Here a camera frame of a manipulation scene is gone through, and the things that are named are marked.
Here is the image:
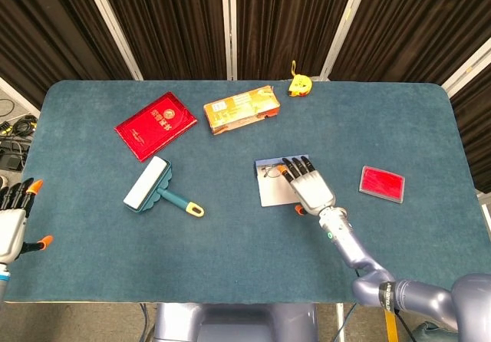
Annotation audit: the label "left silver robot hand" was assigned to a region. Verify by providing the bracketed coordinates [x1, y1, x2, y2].
[0, 179, 54, 265]

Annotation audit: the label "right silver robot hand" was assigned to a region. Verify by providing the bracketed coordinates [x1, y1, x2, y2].
[278, 156, 338, 217]

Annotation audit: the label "round wire eyeglasses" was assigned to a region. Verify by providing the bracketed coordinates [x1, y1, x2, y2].
[261, 164, 287, 179]

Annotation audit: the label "black foot pedal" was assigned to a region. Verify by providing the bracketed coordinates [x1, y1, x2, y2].
[0, 150, 28, 171]

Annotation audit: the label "red ink pad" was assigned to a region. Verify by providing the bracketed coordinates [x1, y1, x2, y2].
[358, 165, 407, 205]

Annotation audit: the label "teal felt table cover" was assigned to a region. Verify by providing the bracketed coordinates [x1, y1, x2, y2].
[3, 80, 491, 304]

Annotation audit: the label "yellow tape measure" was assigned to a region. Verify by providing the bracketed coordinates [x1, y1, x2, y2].
[288, 61, 314, 99]

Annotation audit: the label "orange cardboard box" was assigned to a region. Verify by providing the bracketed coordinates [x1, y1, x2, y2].
[203, 85, 282, 136]

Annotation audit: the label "white table leg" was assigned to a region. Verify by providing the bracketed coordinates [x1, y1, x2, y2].
[334, 302, 346, 342]

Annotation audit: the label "teal lint roller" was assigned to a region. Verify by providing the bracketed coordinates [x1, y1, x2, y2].
[122, 156, 206, 219]

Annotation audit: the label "grey robot torso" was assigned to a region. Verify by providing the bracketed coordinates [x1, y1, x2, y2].
[153, 302, 319, 342]

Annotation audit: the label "red certificate book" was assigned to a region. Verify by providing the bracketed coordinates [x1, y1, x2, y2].
[114, 91, 199, 163]

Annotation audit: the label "dark brown curtain panel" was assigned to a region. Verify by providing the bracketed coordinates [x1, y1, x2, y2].
[0, 0, 133, 109]
[97, 0, 233, 81]
[236, 0, 360, 81]
[331, 0, 491, 86]

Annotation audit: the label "teal seat cushion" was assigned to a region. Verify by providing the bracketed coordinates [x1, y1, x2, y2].
[413, 320, 458, 342]

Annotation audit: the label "black floor cable bundle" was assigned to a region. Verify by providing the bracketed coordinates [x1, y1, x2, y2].
[0, 113, 39, 155]

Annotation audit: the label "blue cable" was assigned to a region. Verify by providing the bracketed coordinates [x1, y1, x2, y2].
[139, 302, 150, 342]
[337, 302, 358, 342]

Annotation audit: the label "white screen frame post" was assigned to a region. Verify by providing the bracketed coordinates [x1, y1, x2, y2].
[220, 0, 239, 81]
[80, 0, 144, 81]
[320, 0, 371, 81]
[0, 76, 41, 117]
[440, 38, 491, 97]

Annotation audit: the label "yellow strap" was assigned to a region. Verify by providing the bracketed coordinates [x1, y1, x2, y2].
[384, 307, 400, 342]

